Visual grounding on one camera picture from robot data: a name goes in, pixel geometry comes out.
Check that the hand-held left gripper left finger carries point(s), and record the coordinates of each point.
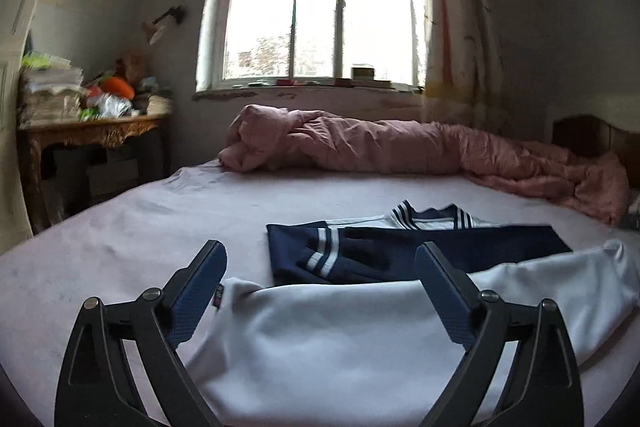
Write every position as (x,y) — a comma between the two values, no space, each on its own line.
(195,302)

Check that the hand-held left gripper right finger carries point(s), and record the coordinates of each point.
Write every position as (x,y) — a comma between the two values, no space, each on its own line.
(445,302)

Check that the white and navy jacket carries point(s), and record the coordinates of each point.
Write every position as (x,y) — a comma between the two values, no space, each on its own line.
(350,347)

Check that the bed with pink sheet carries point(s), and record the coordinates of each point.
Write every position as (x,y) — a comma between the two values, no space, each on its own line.
(150,217)

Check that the pink quilt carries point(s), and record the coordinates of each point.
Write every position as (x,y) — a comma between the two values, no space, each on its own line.
(350,142)

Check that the carved wooden side table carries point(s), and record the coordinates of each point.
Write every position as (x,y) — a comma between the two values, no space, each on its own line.
(90,132)

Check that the clear plastic bag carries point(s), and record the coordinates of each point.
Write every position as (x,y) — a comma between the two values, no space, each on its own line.
(115,106)

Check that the orange plush toy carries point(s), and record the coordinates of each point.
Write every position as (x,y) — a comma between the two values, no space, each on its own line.
(117,86)

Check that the small box on windowsill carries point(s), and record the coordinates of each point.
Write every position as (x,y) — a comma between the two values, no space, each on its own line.
(362,73)

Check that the brown plush toy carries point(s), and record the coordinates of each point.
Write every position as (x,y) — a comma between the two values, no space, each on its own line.
(132,64)

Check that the stack of papers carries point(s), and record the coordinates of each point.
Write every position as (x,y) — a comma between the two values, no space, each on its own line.
(50,97)

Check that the patterned cream curtain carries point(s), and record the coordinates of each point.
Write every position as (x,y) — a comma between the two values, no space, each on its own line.
(460,32)

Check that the white framed window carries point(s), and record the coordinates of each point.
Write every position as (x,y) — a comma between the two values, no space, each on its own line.
(315,17)

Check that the wooden headboard with white frame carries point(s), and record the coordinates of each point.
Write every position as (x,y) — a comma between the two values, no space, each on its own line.
(580,137)

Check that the wall lamp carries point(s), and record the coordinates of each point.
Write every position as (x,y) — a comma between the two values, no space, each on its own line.
(155,32)

